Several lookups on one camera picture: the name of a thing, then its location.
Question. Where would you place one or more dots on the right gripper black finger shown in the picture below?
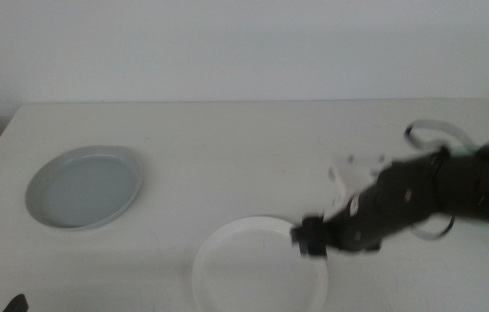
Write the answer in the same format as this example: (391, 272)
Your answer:
(314, 223)
(309, 245)

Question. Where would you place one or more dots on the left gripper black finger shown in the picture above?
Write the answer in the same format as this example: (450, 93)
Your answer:
(17, 304)

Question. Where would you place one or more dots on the white shallow bowl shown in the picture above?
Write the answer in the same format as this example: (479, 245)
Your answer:
(253, 273)

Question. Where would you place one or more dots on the grey shallow bowl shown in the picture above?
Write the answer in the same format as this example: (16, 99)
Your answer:
(86, 190)

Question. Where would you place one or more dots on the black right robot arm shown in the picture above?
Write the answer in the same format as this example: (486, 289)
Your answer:
(478, 186)

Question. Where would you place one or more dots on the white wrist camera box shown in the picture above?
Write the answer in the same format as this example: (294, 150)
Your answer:
(355, 175)

